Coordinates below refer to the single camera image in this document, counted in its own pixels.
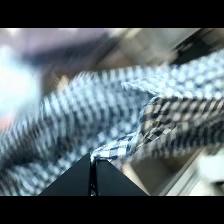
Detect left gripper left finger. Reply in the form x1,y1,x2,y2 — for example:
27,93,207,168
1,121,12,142
38,152,92,197

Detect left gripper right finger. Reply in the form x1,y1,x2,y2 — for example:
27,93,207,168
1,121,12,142
94,159,149,197

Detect blue checked shirt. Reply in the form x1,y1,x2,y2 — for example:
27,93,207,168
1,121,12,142
0,48,224,197

